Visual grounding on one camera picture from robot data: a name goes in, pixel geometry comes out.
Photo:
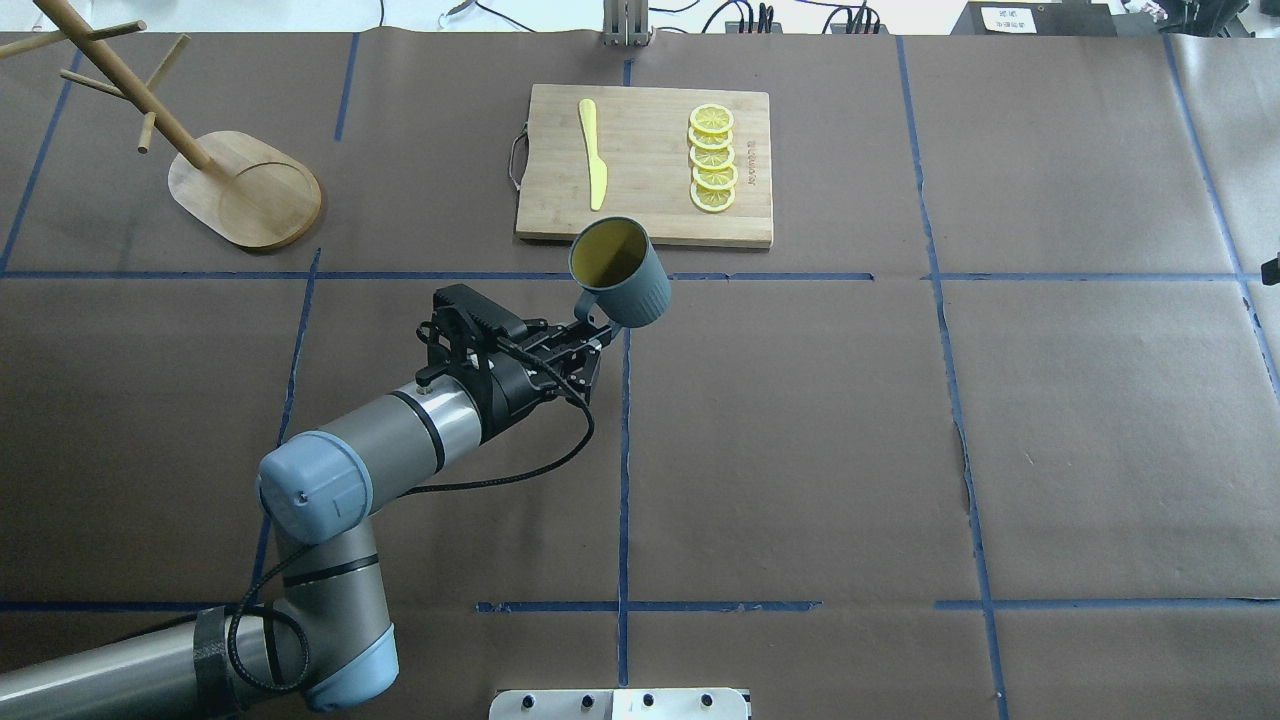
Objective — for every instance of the wooden cutting board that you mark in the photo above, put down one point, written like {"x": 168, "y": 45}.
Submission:
{"x": 643, "y": 140}

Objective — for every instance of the lemon slice three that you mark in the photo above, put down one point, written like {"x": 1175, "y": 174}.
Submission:
{"x": 712, "y": 159}

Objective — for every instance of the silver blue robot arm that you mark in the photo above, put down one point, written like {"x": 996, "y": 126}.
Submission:
{"x": 318, "y": 623}

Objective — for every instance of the lemon slice one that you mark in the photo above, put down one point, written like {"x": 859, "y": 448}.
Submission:
{"x": 711, "y": 119}

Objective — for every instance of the aluminium frame post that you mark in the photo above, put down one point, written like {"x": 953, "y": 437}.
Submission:
{"x": 626, "y": 23}

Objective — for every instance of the yellow plastic knife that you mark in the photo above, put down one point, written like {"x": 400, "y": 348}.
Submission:
{"x": 597, "y": 168}

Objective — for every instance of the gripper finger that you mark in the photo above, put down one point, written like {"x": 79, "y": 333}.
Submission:
{"x": 586, "y": 335}

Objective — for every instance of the teal mug yellow inside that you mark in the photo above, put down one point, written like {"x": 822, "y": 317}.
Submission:
{"x": 618, "y": 270}

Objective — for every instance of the lemon slice four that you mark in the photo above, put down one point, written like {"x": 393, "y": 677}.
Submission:
{"x": 714, "y": 180}

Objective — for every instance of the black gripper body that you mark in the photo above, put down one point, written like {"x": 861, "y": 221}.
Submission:
{"x": 513, "y": 392}

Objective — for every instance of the black box white label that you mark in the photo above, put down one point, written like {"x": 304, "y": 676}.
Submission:
{"x": 1040, "y": 18}

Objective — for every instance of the lemon slice two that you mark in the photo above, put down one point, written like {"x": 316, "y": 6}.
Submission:
{"x": 711, "y": 142}

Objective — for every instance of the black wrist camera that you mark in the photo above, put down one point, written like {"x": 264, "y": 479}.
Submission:
{"x": 465, "y": 333}

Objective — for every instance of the lemon slice five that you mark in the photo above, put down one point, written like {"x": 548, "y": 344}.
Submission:
{"x": 712, "y": 200}

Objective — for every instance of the wooden cup storage rack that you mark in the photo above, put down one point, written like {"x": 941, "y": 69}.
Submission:
{"x": 254, "y": 196}

